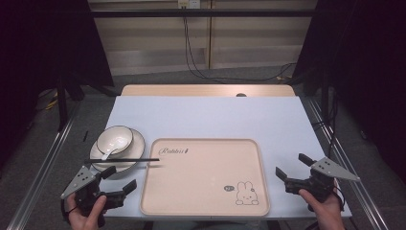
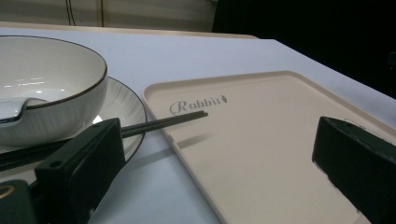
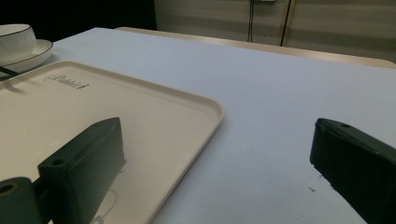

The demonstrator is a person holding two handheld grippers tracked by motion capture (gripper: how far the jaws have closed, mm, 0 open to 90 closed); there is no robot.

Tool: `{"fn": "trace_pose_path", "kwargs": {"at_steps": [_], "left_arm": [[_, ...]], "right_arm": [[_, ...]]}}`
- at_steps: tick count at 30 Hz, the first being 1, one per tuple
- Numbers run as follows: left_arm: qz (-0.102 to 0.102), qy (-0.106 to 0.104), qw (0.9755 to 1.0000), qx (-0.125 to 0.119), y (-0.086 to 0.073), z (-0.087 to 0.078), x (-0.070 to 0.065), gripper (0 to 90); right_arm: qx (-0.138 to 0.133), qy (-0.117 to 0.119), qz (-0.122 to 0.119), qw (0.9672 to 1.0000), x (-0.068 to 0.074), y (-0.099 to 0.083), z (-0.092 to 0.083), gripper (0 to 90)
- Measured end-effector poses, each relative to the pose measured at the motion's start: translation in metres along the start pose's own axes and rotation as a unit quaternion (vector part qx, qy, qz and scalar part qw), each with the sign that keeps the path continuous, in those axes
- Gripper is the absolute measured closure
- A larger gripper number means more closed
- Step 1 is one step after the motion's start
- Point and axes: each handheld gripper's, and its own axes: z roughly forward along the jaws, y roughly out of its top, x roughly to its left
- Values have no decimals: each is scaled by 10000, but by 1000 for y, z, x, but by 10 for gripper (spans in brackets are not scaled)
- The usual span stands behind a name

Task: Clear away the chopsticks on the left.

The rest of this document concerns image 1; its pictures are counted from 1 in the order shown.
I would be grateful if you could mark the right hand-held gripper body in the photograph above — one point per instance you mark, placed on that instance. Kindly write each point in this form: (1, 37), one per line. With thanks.
(320, 182)

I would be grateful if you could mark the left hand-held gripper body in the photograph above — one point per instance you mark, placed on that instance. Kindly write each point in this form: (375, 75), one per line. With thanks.
(82, 181)

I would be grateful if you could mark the black chopstick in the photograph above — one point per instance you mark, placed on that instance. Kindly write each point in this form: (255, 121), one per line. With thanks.
(95, 161)
(134, 159)

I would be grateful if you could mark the white ceramic spoon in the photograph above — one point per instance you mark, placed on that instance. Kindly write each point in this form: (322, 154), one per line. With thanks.
(110, 153)

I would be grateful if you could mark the white bowl with dark rim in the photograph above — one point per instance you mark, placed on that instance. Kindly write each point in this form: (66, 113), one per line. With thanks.
(115, 140)

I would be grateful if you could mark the white plate with dark rim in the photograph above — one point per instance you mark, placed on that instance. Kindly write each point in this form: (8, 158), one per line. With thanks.
(138, 147)

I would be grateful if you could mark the beige tray with rabbit print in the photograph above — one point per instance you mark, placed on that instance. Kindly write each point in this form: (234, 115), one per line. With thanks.
(198, 179)

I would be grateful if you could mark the person's right hand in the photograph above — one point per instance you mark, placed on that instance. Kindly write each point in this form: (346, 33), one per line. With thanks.
(325, 214)

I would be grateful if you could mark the person's left hand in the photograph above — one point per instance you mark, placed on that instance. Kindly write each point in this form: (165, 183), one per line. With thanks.
(84, 217)

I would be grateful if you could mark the black metal stand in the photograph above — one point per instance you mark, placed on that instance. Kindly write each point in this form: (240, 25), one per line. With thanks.
(62, 102)
(325, 96)

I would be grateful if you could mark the dark table grommet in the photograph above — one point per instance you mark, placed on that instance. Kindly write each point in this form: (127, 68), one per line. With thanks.
(241, 95)

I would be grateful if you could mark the light blue table mat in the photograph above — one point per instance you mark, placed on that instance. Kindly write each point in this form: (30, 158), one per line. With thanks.
(210, 118)

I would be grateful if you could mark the black curtain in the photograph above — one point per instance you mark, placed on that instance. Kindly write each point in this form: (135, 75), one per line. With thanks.
(360, 57)
(44, 44)

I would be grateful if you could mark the black horizontal bar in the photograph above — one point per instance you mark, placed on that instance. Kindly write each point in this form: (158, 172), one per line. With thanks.
(204, 13)

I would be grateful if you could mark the metal floor rail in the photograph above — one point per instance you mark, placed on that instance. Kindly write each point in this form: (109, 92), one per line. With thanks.
(354, 182)
(44, 159)

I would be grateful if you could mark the white wall socket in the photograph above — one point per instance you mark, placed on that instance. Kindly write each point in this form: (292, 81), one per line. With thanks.
(189, 3)

